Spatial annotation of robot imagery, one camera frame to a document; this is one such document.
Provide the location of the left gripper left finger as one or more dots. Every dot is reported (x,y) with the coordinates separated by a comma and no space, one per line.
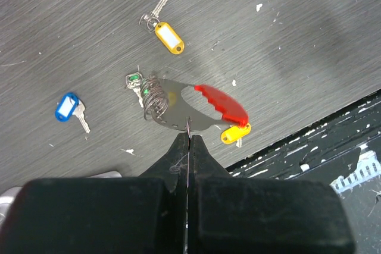
(100,215)

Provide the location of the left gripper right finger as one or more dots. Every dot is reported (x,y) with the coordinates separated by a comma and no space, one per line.
(259,215)

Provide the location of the yellow tag key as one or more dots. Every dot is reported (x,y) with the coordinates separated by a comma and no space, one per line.
(163,31)
(234,134)

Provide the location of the metal key holder red handle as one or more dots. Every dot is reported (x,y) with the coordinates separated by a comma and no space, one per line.
(181,106)

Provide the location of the blue tag key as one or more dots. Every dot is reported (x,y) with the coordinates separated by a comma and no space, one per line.
(70,105)

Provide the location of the green tag key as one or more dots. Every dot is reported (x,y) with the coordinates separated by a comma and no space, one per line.
(134,82)

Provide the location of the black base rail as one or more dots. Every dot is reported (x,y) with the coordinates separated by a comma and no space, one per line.
(341,150)

